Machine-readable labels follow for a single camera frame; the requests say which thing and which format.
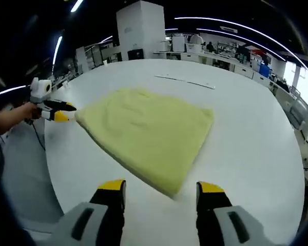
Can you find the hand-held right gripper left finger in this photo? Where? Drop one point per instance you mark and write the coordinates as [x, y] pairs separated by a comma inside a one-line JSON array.
[[102, 220]]

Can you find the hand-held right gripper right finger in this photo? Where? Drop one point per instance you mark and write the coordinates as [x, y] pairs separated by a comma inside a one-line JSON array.
[[215, 220]]

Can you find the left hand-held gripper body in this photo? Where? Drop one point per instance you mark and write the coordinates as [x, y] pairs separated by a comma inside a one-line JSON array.
[[39, 89]]

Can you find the yellow blue garment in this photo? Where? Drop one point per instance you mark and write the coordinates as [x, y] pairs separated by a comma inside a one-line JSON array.
[[149, 133]]

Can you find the white template strip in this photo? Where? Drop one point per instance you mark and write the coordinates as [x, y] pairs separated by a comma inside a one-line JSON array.
[[195, 83]]

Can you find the person's left hand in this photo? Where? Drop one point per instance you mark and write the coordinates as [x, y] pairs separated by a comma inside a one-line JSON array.
[[29, 111]]

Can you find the straight ceiling light strip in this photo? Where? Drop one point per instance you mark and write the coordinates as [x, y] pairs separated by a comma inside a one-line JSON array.
[[57, 50], [76, 5]]

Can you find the black cabinet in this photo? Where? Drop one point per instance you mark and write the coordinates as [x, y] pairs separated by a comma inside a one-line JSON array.
[[135, 55]]

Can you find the white square pillar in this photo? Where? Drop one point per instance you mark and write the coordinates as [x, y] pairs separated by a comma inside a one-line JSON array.
[[139, 28]]

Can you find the grey office chair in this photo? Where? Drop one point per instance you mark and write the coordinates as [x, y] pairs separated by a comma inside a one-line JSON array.
[[299, 115]]

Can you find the white appliance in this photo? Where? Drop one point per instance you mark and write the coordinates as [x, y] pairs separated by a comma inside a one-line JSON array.
[[178, 44]]

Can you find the curved ceiling light strip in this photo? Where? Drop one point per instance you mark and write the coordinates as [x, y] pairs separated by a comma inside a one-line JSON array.
[[184, 18]]

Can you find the blue box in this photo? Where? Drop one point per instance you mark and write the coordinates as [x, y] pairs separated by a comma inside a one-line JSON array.
[[264, 68]]

